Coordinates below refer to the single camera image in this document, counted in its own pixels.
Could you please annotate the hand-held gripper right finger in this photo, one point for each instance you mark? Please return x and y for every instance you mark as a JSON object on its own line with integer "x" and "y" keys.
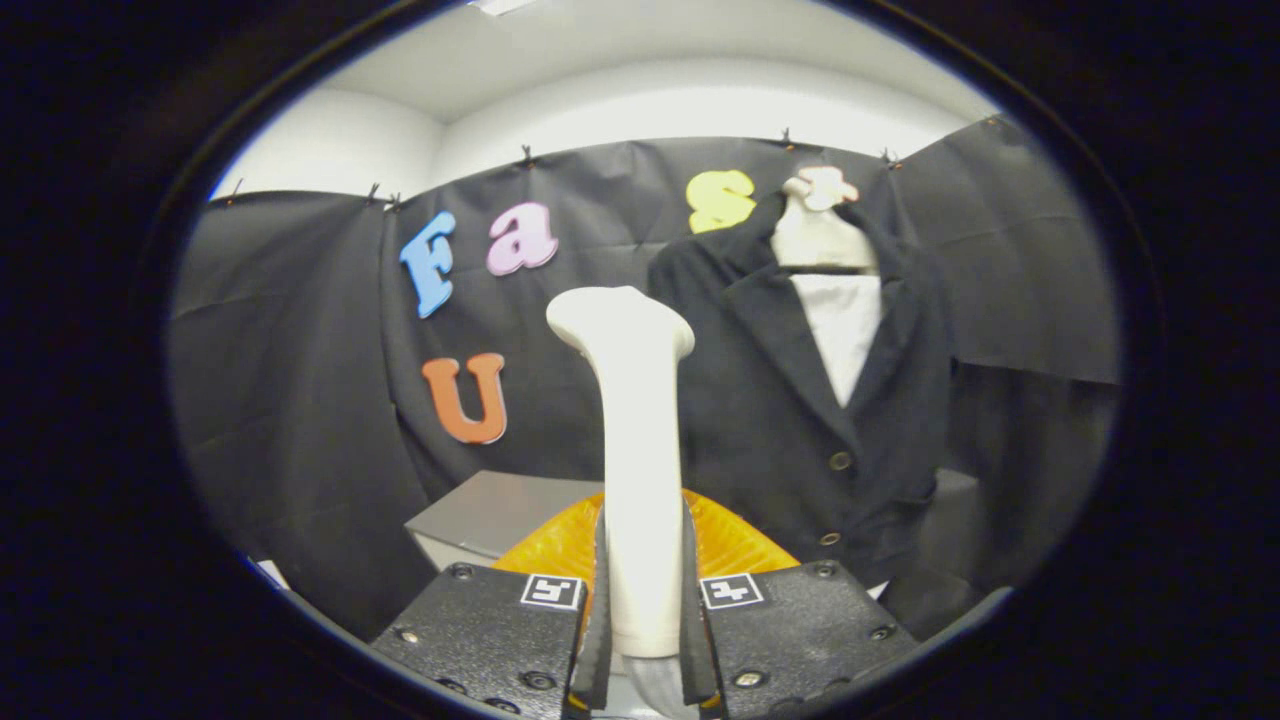
{"x": 692, "y": 650}

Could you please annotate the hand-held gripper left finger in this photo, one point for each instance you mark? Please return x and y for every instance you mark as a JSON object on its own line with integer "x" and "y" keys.
{"x": 600, "y": 660}

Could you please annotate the white garment steamer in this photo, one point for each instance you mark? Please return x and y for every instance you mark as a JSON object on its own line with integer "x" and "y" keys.
{"x": 640, "y": 480}

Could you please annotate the black suit jacket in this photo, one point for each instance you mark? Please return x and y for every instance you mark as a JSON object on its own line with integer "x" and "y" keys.
{"x": 760, "y": 420}

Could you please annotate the white shirt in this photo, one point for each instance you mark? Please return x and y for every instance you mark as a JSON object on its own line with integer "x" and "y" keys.
{"x": 845, "y": 330}

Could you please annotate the grey filing cabinet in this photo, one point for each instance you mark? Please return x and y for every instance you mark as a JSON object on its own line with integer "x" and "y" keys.
{"x": 500, "y": 510}

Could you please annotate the black backdrop cloth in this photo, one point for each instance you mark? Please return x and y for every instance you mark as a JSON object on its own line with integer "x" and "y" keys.
{"x": 300, "y": 350}

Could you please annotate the ceiling light panel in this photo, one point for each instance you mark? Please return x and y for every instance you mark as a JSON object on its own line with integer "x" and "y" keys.
{"x": 500, "y": 5}

